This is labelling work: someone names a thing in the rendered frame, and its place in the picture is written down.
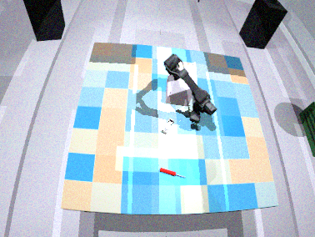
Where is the red-handled screwdriver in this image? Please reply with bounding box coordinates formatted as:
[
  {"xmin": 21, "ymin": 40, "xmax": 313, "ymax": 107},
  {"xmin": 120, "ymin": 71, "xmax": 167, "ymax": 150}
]
[{"xmin": 160, "ymin": 168, "xmax": 185, "ymax": 178}]

